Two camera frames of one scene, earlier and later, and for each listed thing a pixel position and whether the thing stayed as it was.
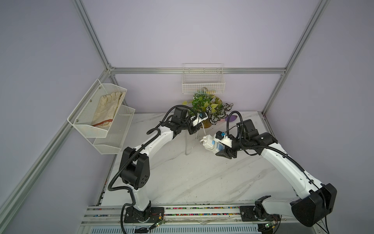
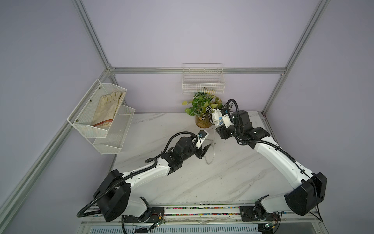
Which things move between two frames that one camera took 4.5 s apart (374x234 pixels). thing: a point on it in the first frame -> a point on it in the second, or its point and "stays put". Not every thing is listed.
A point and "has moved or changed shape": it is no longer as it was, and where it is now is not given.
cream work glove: x=108 y=105 stays put
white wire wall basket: x=203 y=78 stays put
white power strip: x=209 y=143 -> x=217 y=117
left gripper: x=194 y=128 -> x=200 y=152
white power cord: x=195 y=140 has moved or changed shape
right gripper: x=228 y=153 -> x=223 y=132
